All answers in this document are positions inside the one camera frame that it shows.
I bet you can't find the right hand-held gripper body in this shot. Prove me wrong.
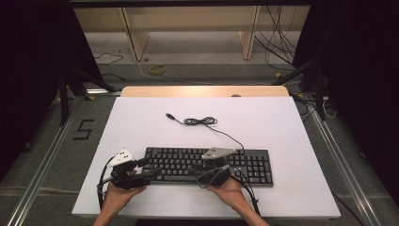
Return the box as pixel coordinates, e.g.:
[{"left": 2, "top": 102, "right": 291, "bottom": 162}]
[{"left": 196, "top": 147, "right": 238, "bottom": 188}]

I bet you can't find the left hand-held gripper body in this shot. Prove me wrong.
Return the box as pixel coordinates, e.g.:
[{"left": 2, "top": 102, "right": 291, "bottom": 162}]
[{"left": 106, "top": 149, "right": 152, "bottom": 190}]

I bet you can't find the black computer keyboard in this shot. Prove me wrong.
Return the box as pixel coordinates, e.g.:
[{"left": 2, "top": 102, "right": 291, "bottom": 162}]
[{"left": 142, "top": 146, "right": 275, "bottom": 188}]

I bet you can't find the person's left hand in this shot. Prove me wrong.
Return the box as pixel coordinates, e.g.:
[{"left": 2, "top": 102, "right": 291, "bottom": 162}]
[{"left": 100, "top": 183, "right": 148, "bottom": 214}]

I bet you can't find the person's right hand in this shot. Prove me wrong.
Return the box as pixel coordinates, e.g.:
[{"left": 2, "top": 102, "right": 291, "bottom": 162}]
[{"left": 205, "top": 178, "right": 249, "bottom": 210}]

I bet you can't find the short aluminium bar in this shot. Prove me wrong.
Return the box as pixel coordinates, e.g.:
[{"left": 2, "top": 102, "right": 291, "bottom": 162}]
[{"left": 86, "top": 89, "right": 122, "bottom": 96}]

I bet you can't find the yellow tape roll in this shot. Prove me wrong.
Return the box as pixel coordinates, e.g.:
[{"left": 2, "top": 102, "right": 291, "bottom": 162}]
[{"left": 149, "top": 64, "right": 167, "bottom": 75}]

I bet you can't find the black metal stand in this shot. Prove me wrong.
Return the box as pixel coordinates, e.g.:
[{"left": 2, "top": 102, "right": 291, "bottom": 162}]
[
  {"left": 57, "top": 66, "right": 116, "bottom": 127},
  {"left": 272, "top": 56, "right": 327, "bottom": 122}
]

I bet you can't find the black curtain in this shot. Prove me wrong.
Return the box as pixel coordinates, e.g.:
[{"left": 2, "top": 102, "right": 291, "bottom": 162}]
[
  {"left": 0, "top": 0, "right": 105, "bottom": 184},
  {"left": 294, "top": 0, "right": 399, "bottom": 197}
]

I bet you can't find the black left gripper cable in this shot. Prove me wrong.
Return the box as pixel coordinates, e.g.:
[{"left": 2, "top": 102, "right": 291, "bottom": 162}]
[{"left": 96, "top": 155, "right": 118, "bottom": 211}]

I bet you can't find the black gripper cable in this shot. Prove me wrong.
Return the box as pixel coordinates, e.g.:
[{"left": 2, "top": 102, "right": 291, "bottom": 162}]
[
  {"left": 96, "top": 155, "right": 118, "bottom": 211},
  {"left": 196, "top": 164, "right": 262, "bottom": 218}
]

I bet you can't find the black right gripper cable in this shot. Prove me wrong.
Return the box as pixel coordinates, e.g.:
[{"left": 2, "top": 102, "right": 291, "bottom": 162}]
[{"left": 196, "top": 164, "right": 262, "bottom": 218}]

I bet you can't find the black keyboard usb cable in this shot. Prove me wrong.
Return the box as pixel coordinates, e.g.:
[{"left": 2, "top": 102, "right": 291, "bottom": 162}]
[{"left": 165, "top": 112, "right": 246, "bottom": 151}]

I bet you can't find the aluminium floor rail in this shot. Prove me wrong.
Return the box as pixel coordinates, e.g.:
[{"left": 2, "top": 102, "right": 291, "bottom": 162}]
[
  {"left": 309, "top": 103, "right": 382, "bottom": 226},
  {"left": 6, "top": 97, "right": 83, "bottom": 226}
]

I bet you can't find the thin black floor cable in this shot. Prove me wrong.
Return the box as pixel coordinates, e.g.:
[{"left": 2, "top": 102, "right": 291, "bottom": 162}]
[
  {"left": 94, "top": 51, "right": 125, "bottom": 66},
  {"left": 101, "top": 73, "right": 127, "bottom": 82}
]

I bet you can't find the tangle of floor cables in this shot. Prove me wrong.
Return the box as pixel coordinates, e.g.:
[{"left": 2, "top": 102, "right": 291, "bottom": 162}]
[{"left": 290, "top": 91, "right": 339, "bottom": 121}]

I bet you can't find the light wooden furniture frame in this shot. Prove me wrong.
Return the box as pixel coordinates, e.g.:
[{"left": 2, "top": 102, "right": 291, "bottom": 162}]
[{"left": 73, "top": 6, "right": 311, "bottom": 62}]

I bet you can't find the bundle of black hanging cables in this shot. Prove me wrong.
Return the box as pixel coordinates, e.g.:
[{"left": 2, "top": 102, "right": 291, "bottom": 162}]
[{"left": 253, "top": 5, "right": 298, "bottom": 72}]

